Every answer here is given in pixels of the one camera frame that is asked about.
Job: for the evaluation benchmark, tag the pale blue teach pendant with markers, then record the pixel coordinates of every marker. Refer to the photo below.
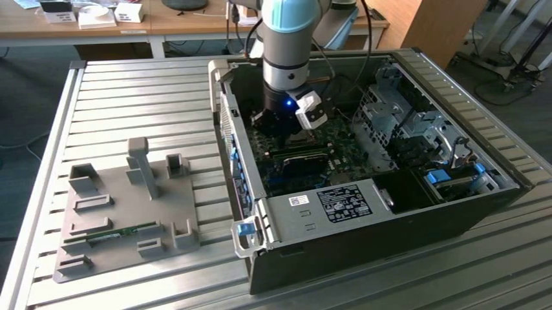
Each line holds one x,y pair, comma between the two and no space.
345,27

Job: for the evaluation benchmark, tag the green RAM stick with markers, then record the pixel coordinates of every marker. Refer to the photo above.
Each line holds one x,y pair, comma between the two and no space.
112,234

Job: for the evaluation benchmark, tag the grey parts rack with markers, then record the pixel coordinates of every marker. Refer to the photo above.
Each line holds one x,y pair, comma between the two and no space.
124,206

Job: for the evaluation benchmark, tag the blue disk carrier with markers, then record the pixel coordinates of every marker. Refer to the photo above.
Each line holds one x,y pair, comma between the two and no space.
437,178

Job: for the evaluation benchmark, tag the copper coloured curved tube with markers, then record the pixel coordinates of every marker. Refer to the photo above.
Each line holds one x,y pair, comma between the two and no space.
321,80

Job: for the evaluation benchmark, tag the green motherboard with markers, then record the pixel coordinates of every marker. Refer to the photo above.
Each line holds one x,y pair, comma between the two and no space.
345,151

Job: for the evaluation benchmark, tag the grey power supply unit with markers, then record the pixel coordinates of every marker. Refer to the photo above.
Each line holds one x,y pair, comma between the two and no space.
297,223

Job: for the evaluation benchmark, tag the white printed box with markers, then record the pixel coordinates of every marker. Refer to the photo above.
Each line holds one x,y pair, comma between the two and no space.
60,16
128,13

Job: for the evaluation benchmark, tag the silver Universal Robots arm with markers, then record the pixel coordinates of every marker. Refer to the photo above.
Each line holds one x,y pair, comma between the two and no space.
286,48

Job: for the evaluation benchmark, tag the metal drive cage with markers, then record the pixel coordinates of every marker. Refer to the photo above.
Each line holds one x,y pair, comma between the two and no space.
384,119

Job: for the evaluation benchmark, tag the wooden desk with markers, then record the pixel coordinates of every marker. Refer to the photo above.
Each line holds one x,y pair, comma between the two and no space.
173,19

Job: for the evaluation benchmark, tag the open black PC case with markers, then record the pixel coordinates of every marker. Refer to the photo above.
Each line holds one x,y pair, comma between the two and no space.
366,252

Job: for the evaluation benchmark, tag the white round dish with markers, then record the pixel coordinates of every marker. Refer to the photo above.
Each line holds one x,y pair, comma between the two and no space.
96,17

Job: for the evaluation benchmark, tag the wooden cabinet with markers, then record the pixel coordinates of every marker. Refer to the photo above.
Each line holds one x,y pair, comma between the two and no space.
440,32

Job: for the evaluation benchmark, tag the small blue clip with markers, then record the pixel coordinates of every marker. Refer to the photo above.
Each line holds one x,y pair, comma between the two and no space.
480,168

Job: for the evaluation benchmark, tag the wheeled equipment stand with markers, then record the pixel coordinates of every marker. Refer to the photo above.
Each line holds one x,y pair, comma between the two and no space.
519,69

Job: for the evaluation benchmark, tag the small black device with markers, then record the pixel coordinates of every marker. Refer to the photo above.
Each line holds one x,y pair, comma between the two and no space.
56,6

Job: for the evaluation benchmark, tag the CPU socket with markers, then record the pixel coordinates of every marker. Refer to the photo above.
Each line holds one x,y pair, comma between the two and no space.
304,144

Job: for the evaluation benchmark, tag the CPU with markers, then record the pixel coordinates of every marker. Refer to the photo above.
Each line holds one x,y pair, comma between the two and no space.
298,138

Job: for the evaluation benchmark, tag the dark round object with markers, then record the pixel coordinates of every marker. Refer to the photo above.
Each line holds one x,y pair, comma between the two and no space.
185,4

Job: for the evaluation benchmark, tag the black RAM slot row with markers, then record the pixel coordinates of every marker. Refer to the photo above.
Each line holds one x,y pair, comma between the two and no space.
302,151

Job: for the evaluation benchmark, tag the blue expansion slot clip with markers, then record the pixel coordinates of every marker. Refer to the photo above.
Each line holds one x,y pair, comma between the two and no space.
235,155

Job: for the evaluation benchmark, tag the pale blue paper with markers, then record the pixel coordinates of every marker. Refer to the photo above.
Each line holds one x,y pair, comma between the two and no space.
26,3

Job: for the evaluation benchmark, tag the blue latch tab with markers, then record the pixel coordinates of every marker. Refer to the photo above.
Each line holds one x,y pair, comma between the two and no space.
245,230

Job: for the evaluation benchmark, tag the black graphics card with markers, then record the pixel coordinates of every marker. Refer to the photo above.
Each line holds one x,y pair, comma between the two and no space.
304,166

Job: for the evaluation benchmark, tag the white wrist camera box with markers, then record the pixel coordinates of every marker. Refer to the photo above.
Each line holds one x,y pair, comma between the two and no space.
310,114

